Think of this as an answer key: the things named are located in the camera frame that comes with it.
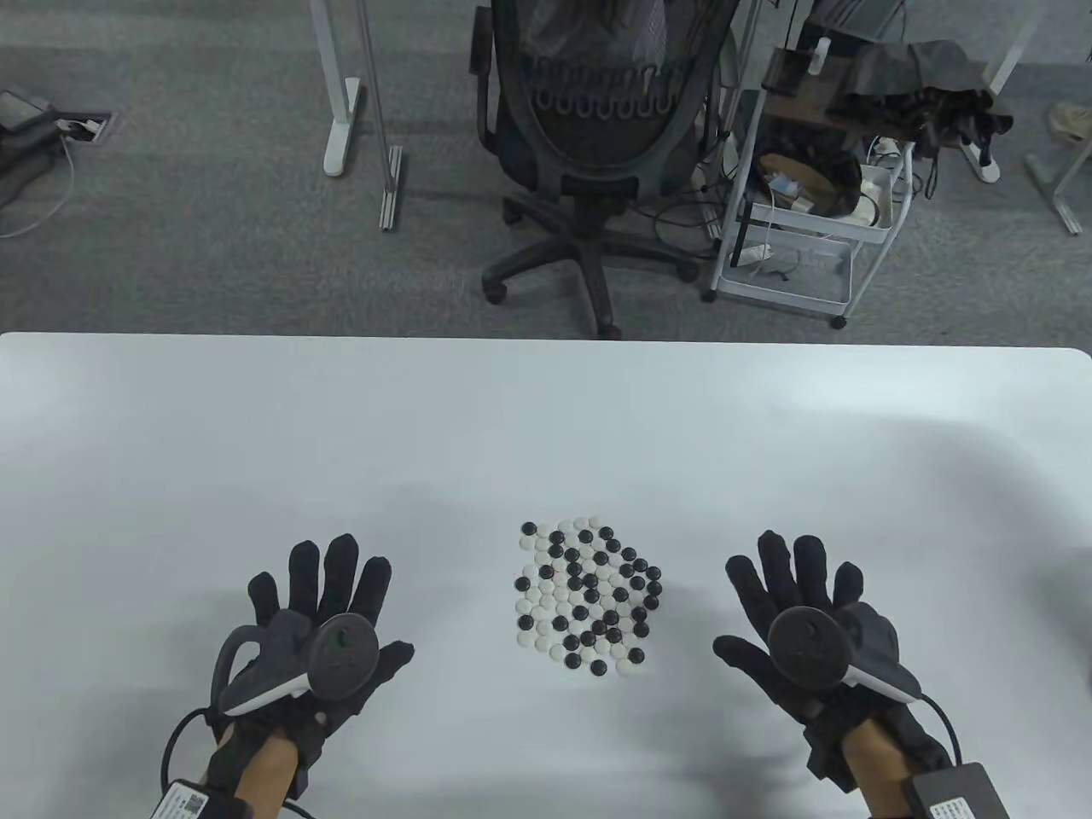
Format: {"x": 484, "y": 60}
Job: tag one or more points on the person's left hand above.
{"x": 341, "y": 580}

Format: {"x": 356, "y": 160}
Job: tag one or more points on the person's right hand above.
{"x": 785, "y": 572}

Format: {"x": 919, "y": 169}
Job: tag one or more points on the pile of mixed go stones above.
{"x": 574, "y": 584}

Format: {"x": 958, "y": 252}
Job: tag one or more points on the person's left forearm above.
{"x": 264, "y": 768}

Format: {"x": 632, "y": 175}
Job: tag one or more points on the dark grey left hand controller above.
{"x": 345, "y": 655}

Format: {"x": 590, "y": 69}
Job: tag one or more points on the grey white right hand controller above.
{"x": 806, "y": 646}

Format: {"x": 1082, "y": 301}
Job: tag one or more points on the black left wrist sensor box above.
{"x": 183, "y": 802}

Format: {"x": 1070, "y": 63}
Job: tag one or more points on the black wrist sensor box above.
{"x": 183, "y": 802}
{"x": 955, "y": 793}

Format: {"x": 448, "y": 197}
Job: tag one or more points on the black right wrist sensor box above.
{"x": 955, "y": 793}

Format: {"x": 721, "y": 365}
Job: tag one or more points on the white wheeled utility cart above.
{"x": 819, "y": 286}

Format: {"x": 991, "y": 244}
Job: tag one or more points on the white power strip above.
{"x": 751, "y": 254}

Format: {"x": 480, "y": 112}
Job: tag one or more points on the white power adapter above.
{"x": 877, "y": 192}

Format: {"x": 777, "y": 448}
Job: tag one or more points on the black and tan bag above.
{"x": 840, "y": 183}

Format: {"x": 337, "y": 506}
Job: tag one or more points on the grey desk leg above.
{"x": 1062, "y": 200}

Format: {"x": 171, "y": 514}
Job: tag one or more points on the black mesh office chair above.
{"x": 589, "y": 145}

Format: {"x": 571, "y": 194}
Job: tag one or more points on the black phone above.
{"x": 785, "y": 72}

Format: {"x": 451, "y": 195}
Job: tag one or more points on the black crumpled cloth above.
{"x": 921, "y": 77}

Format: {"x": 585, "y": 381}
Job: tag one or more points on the small white bottle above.
{"x": 822, "y": 55}

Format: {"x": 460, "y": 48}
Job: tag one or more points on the floor socket box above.
{"x": 85, "y": 128}

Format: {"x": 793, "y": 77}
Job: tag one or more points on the beige shoe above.
{"x": 1073, "y": 119}

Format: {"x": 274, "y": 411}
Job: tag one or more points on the white slanted desk leg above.
{"x": 1011, "y": 51}

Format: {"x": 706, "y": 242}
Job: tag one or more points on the aluminium profile post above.
{"x": 391, "y": 188}

